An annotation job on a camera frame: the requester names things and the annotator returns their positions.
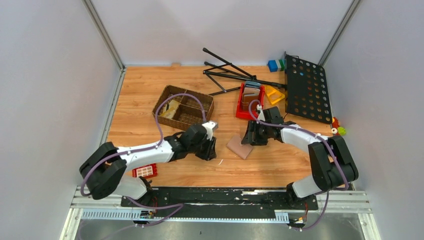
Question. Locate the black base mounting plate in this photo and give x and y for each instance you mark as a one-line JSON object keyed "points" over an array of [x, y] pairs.
{"points": [[228, 202]]}

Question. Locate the red white window toy block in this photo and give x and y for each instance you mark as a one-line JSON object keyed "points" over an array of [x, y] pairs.
{"points": [[146, 171]]}

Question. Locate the brown wicker divided basket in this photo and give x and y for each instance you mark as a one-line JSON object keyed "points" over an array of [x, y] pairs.
{"points": [[194, 108]]}

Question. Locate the yellow plastic triangle toy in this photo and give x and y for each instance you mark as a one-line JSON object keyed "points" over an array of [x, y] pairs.
{"points": [[273, 95]]}

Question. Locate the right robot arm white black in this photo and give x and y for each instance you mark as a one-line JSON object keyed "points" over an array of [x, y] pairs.
{"points": [[332, 165]]}

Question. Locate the brown wallet in bin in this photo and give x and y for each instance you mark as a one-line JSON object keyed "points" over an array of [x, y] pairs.
{"points": [[248, 95]]}

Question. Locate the black folding stand legs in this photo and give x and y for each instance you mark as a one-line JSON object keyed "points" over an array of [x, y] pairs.
{"points": [[230, 71]]}

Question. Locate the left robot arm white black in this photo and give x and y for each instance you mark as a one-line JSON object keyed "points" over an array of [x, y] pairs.
{"points": [[104, 172]]}

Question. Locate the cards in basket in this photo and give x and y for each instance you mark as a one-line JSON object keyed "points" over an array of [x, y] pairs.
{"points": [[169, 110]]}

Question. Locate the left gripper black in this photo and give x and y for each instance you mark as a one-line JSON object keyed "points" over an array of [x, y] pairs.
{"points": [[210, 152]]}

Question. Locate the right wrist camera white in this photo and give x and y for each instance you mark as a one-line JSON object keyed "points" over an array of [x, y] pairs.
{"points": [[260, 113]]}

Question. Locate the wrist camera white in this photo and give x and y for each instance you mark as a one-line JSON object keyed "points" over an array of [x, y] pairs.
{"points": [[210, 127], [260, 113]]}

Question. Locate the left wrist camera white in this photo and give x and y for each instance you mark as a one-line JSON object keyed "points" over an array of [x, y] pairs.
{"points": [[210, 127]]}

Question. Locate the blue green white blocks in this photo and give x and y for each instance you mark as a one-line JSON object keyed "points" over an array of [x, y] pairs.
{"points": [[278, 65]]}

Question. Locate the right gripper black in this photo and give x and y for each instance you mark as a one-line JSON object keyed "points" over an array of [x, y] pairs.
{"points": [[251, 137]]}

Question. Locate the aluminium frame rail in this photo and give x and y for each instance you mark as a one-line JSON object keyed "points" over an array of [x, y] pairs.
{"points": [[115, 207]]}

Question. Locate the black perforated music stand tray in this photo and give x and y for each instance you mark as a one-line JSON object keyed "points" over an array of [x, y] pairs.
{"points": [[306, 91]]}

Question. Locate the red plastic bin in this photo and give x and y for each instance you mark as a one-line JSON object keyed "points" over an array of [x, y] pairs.
{"points": [[246, 115]]}

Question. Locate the red green toy pieces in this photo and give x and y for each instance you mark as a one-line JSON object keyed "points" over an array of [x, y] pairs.
{"points": [[336, 128]]}

